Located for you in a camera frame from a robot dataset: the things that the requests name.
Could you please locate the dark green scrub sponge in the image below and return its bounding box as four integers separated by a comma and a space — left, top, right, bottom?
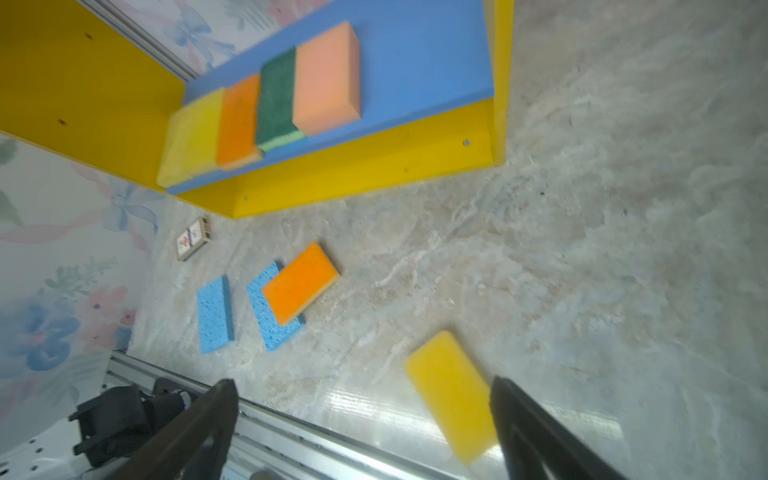
255, 48, 305, 152

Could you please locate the yellow shelf unit frame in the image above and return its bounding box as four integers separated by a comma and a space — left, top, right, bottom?
1, 1, 514, 218

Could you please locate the pale yellow sponge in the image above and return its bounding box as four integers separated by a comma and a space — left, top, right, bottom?
262, 242, 340, 326

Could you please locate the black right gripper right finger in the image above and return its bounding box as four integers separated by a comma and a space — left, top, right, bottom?
490, 376, 624, 479

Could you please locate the yellow scrub sponge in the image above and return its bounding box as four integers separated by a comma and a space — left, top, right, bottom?
157, 88, 226, 188

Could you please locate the orange scrub sponge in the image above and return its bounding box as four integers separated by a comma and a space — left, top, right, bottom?
217, 74, 263, 171

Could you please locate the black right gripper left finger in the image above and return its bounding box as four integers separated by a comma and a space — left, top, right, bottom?
109, 379, 239, 480

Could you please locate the pink orange sponge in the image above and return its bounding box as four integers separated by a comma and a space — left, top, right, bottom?
292, 21, 362, 137

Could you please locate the light blue sponge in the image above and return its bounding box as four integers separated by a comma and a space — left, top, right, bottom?
246, 261, 305, 351
196, 276, 235, 354

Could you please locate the light blue sponge left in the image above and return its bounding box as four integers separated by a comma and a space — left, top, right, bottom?
196, 276, 235, 354

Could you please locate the light blue sponge right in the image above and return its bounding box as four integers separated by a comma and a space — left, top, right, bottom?
246, 261, 305, 351

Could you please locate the small playing card box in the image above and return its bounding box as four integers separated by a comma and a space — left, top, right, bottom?
175, 216, 212, 262

